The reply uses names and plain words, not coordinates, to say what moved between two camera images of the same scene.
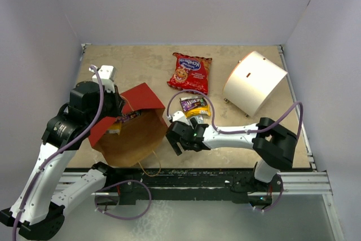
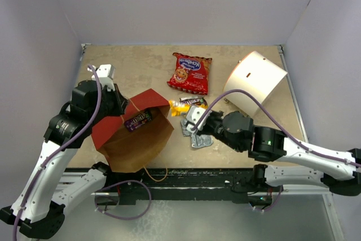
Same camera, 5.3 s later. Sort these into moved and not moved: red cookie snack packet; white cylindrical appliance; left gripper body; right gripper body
Moved: right gripper body
Not moved: left gripper body; red cookie snack packet; white cylindrical appliance
